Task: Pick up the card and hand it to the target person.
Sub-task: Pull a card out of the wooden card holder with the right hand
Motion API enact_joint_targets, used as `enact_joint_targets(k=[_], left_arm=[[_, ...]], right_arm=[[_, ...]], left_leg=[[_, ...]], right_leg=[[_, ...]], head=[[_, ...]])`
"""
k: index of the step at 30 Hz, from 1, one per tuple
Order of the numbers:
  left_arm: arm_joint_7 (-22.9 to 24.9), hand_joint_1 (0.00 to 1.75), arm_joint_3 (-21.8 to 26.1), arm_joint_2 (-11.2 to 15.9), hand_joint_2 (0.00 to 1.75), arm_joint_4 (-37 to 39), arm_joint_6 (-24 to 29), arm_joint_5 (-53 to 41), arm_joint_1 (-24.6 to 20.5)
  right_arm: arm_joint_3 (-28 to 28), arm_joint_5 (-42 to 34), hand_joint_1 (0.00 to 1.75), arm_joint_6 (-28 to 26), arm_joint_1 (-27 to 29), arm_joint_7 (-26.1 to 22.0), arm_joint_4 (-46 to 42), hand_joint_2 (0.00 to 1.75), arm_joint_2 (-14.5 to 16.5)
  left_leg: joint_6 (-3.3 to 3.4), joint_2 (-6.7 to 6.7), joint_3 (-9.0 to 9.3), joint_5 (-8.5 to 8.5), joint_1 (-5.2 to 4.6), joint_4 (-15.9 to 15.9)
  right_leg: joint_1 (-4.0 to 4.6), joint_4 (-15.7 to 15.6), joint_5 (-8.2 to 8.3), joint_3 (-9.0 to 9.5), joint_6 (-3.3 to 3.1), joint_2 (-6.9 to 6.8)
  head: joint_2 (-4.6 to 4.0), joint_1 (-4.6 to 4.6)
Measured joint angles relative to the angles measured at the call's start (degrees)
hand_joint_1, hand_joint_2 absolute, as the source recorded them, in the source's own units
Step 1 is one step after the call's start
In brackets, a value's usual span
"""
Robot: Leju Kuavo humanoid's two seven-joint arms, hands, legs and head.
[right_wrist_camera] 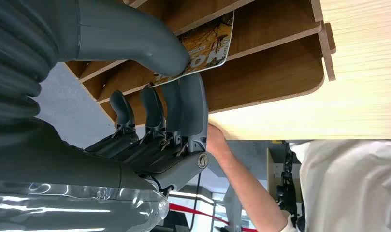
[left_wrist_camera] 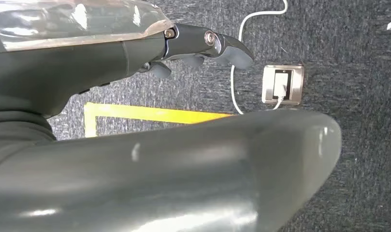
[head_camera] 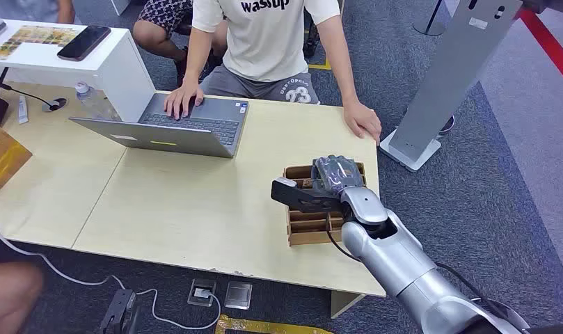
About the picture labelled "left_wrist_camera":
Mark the ribbed grey left arm sleeve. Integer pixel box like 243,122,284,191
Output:
0,111,57,172

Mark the white power cable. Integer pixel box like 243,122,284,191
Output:
230,0,289,115

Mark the white plug adapter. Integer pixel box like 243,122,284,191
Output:
273,72,289,99

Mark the steel floor socket box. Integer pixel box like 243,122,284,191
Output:
261,65,305,106

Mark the yellow floor marking tape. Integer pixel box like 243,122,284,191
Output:
84,102,234,139

